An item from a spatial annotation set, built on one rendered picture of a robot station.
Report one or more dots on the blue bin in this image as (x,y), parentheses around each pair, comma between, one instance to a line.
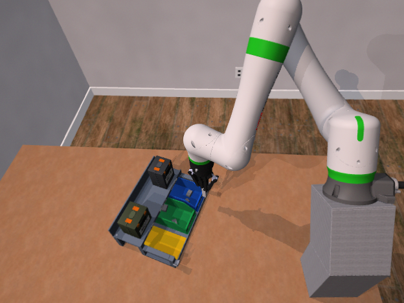
(180,189)

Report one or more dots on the grey metal shelf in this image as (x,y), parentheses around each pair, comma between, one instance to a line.
(158,242)

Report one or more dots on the green bin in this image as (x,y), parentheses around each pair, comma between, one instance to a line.
(179,211)

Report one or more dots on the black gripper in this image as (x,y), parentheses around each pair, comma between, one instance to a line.
(201,180)

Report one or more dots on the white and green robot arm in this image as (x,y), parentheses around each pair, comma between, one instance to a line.
(277,39)

